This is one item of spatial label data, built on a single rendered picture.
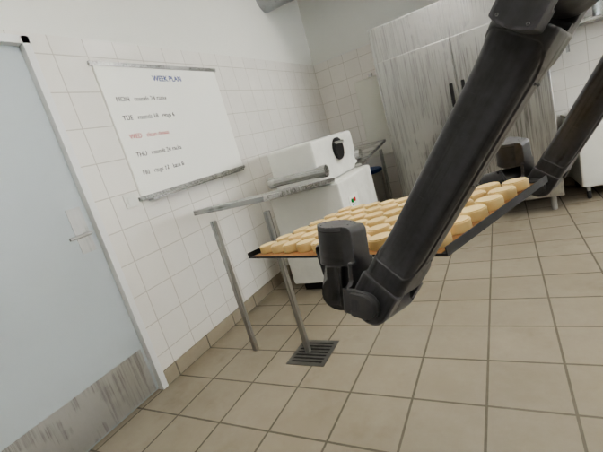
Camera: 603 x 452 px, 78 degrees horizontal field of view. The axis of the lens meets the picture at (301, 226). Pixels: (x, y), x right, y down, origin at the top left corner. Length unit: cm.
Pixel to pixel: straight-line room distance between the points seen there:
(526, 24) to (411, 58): 357
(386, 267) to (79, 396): 207
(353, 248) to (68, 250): 193
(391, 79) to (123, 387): 335
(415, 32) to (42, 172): 319
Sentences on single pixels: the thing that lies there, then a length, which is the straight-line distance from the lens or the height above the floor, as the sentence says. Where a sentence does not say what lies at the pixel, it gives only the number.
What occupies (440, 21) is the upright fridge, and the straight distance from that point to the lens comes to 397.
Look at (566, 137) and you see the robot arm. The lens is 96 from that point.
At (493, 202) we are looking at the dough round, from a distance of 76.
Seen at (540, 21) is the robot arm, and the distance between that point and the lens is 37.
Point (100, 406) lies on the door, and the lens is 245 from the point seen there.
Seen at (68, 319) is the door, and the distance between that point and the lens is 230.
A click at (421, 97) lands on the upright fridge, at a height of 130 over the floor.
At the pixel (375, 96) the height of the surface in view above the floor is 149.
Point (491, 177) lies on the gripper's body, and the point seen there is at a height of 100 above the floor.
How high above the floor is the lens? 121
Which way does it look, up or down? 12 degrees down
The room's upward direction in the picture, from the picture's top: 16 degrees counter-clockwise
